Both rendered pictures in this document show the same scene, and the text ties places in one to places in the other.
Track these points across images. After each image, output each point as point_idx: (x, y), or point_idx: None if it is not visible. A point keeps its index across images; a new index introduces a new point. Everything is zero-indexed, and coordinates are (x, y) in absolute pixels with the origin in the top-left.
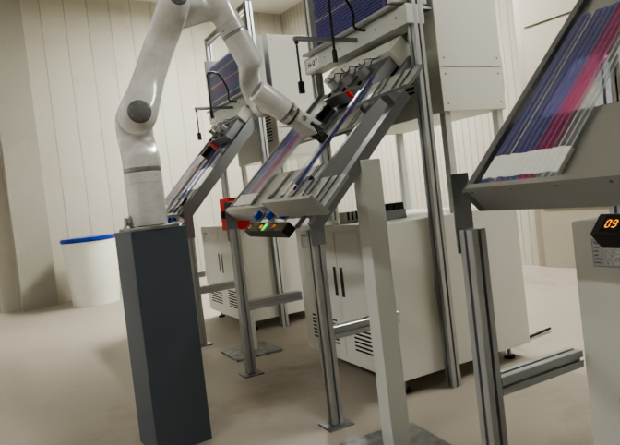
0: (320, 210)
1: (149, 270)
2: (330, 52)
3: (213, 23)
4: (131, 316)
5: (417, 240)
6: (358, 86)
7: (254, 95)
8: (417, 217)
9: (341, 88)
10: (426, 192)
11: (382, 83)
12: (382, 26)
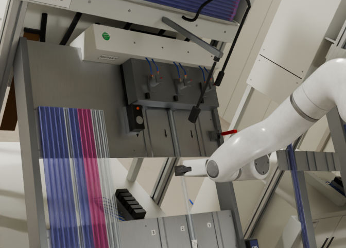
0: None
1: None
2: (107, 3)
3: (330, 103)
4: None
5: None
6: (202, 105)
7: (266, 174)
8: (138, 200)
9: (161, 89)
10: (164, 182)
11: (308, 156)
12: (206, 28)
